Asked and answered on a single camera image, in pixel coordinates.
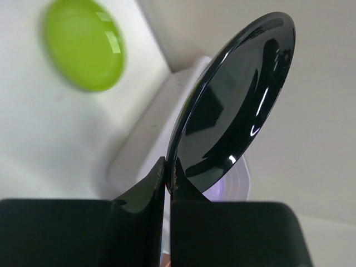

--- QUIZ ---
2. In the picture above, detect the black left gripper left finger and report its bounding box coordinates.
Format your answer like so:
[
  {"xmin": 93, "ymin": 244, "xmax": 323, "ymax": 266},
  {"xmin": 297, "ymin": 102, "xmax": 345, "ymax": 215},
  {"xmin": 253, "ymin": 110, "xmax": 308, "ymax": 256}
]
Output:
[{"xmin": 1, "ymin": 157, "xmax": 165, "ymax": 266}]

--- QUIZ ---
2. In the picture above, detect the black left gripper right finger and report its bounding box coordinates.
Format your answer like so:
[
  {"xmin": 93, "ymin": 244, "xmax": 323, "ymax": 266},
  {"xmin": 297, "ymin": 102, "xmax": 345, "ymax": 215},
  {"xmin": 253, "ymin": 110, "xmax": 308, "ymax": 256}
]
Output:
[{"xmin": 170, "ymin": 159, "xmax": 313, "ymax": 266}]

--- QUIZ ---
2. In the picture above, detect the purple plate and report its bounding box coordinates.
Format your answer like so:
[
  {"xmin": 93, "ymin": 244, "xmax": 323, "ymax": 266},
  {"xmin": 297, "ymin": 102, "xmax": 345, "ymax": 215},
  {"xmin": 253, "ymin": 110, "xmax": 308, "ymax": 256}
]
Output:
[{"xmin": 203, "ymin": 179, "xmax": 231, "ymax": 201}]

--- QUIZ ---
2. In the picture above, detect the black plate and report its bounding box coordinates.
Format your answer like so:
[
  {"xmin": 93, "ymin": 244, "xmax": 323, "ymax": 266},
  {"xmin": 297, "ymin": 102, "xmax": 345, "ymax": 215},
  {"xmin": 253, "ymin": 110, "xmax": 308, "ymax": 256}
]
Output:
[{"xmin": 167, "ymin": 12, "xmax": 296, "ymax": 193}]

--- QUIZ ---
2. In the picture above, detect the green plate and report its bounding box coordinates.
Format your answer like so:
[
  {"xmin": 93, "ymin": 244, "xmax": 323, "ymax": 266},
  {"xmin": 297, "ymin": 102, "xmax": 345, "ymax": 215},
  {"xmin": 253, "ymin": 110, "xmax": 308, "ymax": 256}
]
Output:
[{"xmin": 43, "ymin": 1, "xmax": 127, "ymax": 92}]

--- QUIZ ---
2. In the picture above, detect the lavender plastic bin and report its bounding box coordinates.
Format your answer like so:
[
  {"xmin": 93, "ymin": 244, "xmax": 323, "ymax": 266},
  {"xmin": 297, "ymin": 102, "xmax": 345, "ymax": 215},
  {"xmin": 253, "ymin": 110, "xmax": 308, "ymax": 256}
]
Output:
[{"xmin": 107, "ymin": 55, "xmax": 253, "ymax": 256}]

